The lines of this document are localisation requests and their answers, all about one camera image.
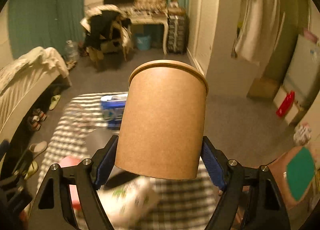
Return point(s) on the hanging white towel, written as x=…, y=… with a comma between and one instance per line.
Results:
x=259, y=31

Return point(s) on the teal curtain left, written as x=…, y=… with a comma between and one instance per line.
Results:
x=45, y=23

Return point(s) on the white sneaker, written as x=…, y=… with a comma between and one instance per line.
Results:
x=34, y=121

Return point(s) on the white mini fridge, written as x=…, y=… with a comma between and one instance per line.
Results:
x=302, y=75

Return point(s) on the checkered tablecloth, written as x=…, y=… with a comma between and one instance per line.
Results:
x=144, y=178

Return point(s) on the green slipper under bed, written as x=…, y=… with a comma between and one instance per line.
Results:
x=54, y=101

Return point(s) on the wooden chair with clothes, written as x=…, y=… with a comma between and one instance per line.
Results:
x=107, y=30

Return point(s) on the bed with white bedding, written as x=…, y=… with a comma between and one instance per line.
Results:
x=23, y=81

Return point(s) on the red bottle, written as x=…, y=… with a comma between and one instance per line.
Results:
x=286, y=104

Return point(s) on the large water bottle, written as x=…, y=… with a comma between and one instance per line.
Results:
x=71, y=49

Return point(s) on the white desk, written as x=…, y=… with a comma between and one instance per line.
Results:
x=149, y=19

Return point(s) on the yellow-green slipper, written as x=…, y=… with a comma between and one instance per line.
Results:
x=33, y=168

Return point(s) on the brown paper cup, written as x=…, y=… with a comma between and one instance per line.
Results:
x=163, y=121

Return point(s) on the blue tissue pack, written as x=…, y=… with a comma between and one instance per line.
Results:
x=112, y=108

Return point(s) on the teal laundry basket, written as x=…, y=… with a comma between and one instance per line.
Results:
x=143, y=42

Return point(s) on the white slipper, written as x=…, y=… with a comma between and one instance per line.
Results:
x=38, y=148

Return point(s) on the drawer storage tower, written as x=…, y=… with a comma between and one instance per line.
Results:
x=177, y=32

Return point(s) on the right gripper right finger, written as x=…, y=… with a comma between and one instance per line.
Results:
x=265, y=208

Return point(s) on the white louvered wardrobe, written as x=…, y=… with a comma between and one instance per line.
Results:
x=202, y=26

